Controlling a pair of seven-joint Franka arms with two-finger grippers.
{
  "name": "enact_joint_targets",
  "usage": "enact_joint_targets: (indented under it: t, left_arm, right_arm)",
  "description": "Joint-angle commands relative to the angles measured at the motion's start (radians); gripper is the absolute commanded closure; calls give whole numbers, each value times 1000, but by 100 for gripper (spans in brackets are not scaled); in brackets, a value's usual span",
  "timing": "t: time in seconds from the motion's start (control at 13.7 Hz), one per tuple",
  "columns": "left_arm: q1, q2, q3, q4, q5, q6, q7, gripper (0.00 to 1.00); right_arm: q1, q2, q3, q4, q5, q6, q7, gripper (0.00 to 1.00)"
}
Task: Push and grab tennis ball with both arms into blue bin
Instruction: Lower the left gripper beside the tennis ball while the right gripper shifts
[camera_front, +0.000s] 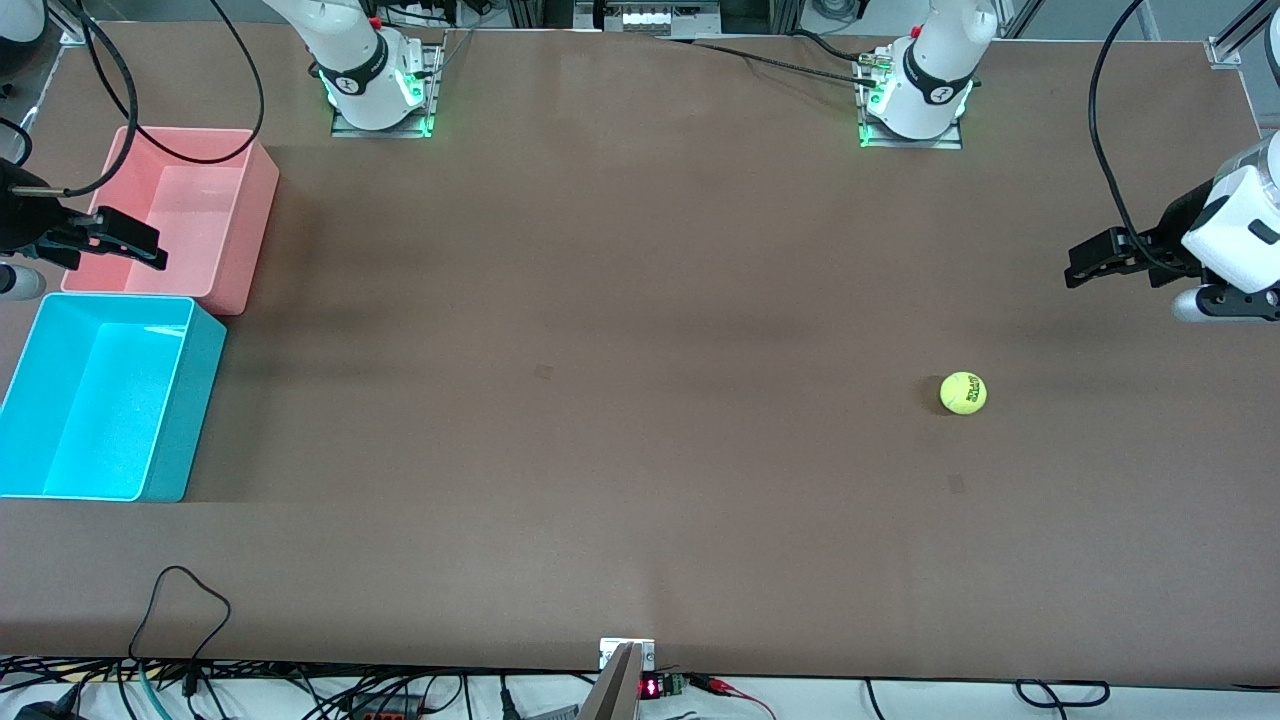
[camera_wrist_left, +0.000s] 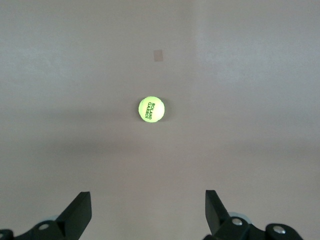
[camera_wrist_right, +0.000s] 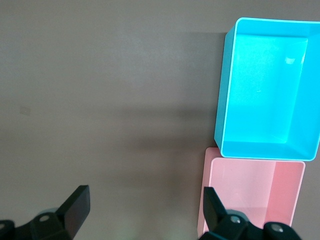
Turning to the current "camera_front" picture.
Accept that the yellow-green tennis ball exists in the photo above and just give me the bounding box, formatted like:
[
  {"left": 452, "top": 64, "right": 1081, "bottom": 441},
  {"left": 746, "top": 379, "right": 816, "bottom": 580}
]
[{"left": 939, "top": 371, "right": 989, "bottom": 416}]

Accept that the pink plastic bin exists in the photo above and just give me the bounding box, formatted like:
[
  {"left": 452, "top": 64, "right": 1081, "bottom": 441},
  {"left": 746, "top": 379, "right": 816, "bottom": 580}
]
[{"left": 61, "top": 126, "right": 281, "bottom": 316}]

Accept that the blue plastic bin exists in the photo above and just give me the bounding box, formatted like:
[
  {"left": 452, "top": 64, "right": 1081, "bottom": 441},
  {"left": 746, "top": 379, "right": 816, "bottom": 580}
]
[{"left": 0, "top": 293, "right": 228, "bottom": 503}]

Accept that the metal box with white lights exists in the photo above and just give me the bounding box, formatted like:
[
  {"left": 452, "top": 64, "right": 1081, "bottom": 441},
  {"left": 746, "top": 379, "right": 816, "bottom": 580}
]
[{"left": 575, "top": 0, "right": 723, "bottom": 34}]

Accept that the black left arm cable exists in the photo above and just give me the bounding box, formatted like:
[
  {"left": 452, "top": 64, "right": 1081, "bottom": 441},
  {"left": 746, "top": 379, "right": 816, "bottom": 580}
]
[{"left": 1088, "top": 0, "right": 1201, "bottom": 276}]

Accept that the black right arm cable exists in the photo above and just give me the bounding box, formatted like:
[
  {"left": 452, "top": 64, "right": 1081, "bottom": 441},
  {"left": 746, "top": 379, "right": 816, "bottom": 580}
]
[{"left": 0, "top": 0, "right": 266, "bottom": 198}]

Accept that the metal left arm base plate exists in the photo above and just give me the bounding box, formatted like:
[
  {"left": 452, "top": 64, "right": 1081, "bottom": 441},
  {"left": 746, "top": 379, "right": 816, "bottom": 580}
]
[{"left": 855, "top": 50, "right": 966, "bottom": 151}]

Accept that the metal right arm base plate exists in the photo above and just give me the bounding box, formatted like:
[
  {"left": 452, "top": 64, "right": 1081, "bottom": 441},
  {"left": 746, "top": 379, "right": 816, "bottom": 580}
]
[{"left": 330, "top": 42, "right": 443, "bottom": 139}]

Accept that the thin black looped cable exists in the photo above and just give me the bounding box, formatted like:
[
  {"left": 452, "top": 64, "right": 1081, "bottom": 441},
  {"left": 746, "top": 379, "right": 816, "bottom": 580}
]
[{"left": 128, "top": 566, "right": 233, "bottom": 669}]

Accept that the black cable to arm base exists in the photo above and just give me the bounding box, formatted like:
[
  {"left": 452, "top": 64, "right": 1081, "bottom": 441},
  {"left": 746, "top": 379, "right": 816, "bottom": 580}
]
[{"left": 655, "top": 35, "right": 886, "bottom": 89}]

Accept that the black flat looped cable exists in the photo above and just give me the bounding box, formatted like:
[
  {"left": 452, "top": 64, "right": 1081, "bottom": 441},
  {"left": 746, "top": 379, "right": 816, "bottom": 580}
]
[{"left": 1015, "top": 679, "right": 1111, "bottom": 708}]

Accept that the red clip wire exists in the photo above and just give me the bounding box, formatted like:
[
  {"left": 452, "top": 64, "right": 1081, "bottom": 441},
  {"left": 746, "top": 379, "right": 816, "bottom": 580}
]
[{"left": 690, "top": 675, "right": 779, "bottom": 720}]

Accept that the grey metal camera mount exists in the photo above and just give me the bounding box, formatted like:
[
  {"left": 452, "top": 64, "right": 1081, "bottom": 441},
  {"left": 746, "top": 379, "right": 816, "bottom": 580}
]
[{"left": 578, "top": 638, "right": 657, "bottom": 720}]

